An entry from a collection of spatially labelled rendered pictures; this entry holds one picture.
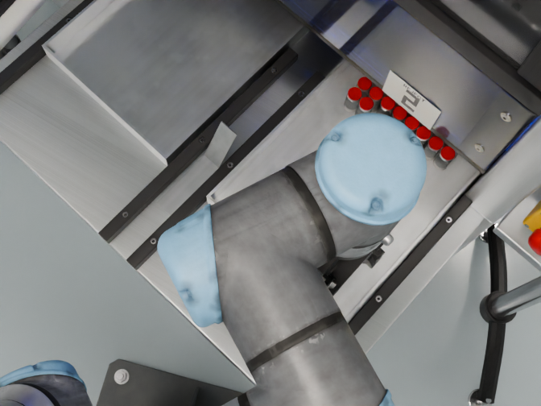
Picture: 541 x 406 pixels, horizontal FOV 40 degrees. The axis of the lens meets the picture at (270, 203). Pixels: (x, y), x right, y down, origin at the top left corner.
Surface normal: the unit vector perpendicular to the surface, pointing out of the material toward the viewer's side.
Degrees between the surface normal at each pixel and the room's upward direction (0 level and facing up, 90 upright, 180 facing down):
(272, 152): 0
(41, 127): 0
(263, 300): 14
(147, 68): 0
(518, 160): 90
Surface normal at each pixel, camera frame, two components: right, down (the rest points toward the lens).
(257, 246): 0.10, -0.29
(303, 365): -0.12, -0.20
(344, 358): 0.47, -0.47
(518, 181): -0.68, 0.70
